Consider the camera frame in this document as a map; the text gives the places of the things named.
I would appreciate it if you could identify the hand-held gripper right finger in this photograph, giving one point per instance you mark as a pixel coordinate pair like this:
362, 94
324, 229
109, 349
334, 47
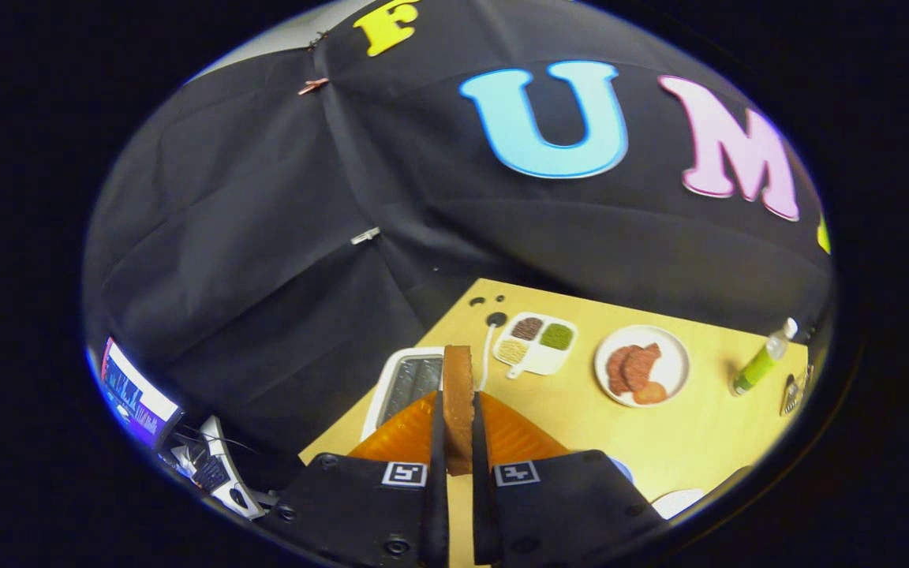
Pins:
482, 497

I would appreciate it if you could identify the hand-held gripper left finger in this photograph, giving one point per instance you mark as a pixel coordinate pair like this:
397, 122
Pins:
436, 489

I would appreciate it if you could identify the blue plate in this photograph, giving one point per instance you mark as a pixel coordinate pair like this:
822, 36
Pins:
622, 470

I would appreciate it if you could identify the computer monitor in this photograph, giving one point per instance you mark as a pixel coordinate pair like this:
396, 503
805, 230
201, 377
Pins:
139, 402

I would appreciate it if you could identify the white desk device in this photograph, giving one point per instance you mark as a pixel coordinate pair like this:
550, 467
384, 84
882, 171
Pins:
222, 473

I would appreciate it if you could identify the brown meat slice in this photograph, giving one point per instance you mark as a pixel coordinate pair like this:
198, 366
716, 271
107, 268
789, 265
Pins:
642, 364
616, 371

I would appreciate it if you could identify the small white plate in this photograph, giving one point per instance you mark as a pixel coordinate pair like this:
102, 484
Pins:
675, 502

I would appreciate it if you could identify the silver cloth clip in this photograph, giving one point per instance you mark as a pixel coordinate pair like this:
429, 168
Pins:
364, 235

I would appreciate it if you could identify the copper cloth clip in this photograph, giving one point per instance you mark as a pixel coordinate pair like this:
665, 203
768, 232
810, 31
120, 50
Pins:
312, 85

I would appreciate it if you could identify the white divided condiment tray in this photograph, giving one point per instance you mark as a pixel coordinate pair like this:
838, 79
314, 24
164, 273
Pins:
549, 363

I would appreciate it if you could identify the green label plastic bottle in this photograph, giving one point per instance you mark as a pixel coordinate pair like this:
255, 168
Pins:
758, 367

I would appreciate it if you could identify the orange tomato slice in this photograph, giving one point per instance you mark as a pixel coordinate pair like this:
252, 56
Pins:
652, 393

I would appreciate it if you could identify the black backdrop cloth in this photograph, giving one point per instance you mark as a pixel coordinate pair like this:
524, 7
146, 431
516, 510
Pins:
265, 276

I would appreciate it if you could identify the white toaster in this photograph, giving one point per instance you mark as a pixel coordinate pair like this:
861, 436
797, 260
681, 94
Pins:
382, 394

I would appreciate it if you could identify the round white meat plate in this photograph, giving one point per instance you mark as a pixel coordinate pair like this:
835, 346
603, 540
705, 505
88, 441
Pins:
671, 363

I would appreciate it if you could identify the toasted bread slice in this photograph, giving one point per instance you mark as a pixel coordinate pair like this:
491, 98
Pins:
458, 394

